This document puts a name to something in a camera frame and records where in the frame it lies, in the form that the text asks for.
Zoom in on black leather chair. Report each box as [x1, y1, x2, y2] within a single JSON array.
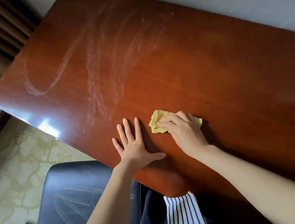
[[22, 154, 147, 224]]

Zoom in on person's left forearm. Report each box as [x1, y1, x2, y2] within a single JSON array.
[[61, 164, 144, 224]]

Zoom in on blue striped white apron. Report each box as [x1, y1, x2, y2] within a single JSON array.
[[163, 189, 211, 224]]

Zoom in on person's right hand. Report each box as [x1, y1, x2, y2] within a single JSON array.
[[155, 107, 212, 164]]

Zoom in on navy dress with white trim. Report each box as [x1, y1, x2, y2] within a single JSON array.
[[126, 182, 214, 224]]

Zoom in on red-brown wooden table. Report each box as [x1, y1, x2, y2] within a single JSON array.
[[0, 0, 295, 224]]

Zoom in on person's left hand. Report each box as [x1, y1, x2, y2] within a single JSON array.
[[109, 113, 169, 175]]

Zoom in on yellow cleaning cloth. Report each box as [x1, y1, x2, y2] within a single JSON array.
[[147, 104, 204, 136]]

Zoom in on person's right forearm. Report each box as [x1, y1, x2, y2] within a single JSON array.
[[194, 135, 295, 224]]

